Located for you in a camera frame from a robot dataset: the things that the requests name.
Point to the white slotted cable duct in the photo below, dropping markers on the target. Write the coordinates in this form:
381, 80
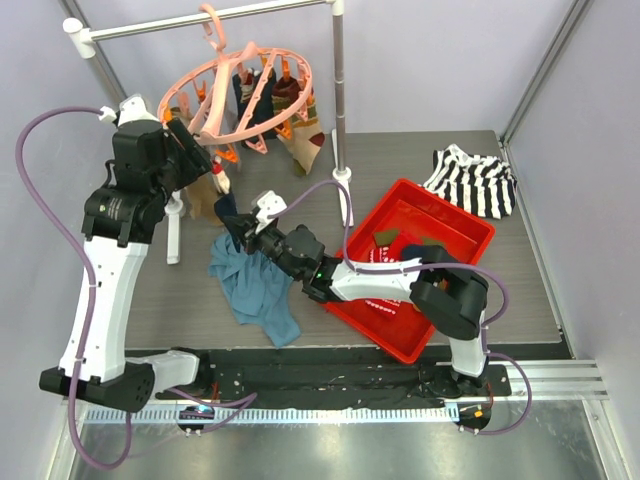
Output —
184, 414

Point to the blue cloth garment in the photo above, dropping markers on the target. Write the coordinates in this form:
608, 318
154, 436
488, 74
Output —
256, 290

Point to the red christmas sock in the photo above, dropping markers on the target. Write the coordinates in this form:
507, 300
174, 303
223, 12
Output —
389, 254
385, 307

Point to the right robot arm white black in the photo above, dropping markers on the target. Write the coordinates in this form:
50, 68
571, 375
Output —
451, 295

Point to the brown sock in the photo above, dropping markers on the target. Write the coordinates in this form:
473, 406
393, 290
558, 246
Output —
202, 196

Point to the pink round clip hanger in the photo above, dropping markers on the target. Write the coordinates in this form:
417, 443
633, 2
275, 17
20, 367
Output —
227, 102

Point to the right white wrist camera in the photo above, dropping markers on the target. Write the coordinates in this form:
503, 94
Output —
266, 208

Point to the black white cuffed sock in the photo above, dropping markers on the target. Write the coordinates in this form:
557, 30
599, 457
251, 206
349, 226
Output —
225, 206
413, 251

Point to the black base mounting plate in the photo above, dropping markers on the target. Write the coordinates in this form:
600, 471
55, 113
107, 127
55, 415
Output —
337, 378

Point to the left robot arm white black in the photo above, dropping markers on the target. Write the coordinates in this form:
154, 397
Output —
152, 161

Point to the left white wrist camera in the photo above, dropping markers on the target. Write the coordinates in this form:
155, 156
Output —
131, 109

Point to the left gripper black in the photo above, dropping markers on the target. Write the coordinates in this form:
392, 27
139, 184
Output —
194, 156

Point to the olive green orange-toe sock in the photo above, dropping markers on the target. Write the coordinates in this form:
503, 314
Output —
433, 242

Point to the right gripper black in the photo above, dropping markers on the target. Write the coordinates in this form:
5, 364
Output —
248, 230

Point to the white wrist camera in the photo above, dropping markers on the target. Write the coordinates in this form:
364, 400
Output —
131, 109
266, 208

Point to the red plastic tray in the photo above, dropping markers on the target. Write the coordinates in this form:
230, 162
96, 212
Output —
416, 214

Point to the maroon striped sock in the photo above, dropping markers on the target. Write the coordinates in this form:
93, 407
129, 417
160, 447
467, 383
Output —
307, 135

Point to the black white striped garment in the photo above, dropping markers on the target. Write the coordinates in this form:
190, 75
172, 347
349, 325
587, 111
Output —
484, 186

